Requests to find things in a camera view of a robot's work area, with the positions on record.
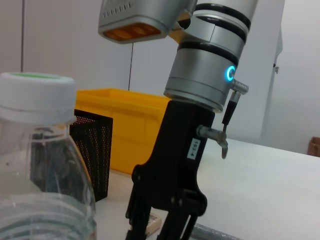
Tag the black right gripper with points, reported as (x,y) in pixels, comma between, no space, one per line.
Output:
(175,162)

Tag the brown cardboard box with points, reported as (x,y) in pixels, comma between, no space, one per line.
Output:
(314,147)

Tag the grey glitter pen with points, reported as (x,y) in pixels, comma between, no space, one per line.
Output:
(207,232)

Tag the black mesh pen holder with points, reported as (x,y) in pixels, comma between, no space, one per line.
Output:
(95,150)

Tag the white cabinet panel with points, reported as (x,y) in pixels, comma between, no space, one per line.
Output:
(273,100)

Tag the yellow plastic bin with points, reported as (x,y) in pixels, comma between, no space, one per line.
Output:
(135,125)

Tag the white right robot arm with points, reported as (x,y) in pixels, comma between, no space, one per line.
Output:
(207,75)

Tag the clear water bottle green label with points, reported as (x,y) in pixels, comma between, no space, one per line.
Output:
(32,95)

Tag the beige eraser with barcode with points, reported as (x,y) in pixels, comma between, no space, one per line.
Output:
(155,222)

